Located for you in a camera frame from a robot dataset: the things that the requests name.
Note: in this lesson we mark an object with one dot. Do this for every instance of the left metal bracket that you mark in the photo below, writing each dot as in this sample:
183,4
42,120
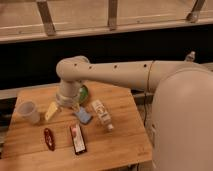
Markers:
46,17

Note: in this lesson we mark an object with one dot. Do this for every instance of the translucent plastic cup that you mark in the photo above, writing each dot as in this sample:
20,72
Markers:
28,111

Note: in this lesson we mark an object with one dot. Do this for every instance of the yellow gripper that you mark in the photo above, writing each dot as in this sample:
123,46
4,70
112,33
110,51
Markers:
52,110

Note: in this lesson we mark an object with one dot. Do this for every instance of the metal bracket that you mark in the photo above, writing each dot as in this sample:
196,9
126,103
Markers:
112,14
46,17
193,15

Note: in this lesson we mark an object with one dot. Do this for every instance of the white plastic bottle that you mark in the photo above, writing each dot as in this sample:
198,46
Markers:
103,114

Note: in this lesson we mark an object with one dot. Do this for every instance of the clear bottle on ledge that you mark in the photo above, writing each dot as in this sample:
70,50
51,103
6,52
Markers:
190,57

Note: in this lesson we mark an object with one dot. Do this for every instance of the red black candy bar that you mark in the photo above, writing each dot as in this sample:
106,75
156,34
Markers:
77,139

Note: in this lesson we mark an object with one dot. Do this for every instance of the right metal bracket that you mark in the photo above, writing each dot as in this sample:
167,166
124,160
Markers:
193,15

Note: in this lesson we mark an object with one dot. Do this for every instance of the wooden table board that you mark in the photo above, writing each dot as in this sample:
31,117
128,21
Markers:
25,148

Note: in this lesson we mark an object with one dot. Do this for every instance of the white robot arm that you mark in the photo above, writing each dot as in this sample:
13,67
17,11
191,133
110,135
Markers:
181,105

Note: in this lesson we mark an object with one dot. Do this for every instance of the green ceramic bowl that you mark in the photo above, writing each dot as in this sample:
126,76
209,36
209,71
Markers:
84,94

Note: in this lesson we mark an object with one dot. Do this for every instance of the red pepper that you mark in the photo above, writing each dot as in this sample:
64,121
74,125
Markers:
49,139

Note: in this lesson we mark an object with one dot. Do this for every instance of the middle metal bracket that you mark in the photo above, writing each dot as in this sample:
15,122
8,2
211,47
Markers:
112,14

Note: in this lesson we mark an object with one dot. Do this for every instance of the blue sponge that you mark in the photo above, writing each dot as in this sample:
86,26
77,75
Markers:
83,116

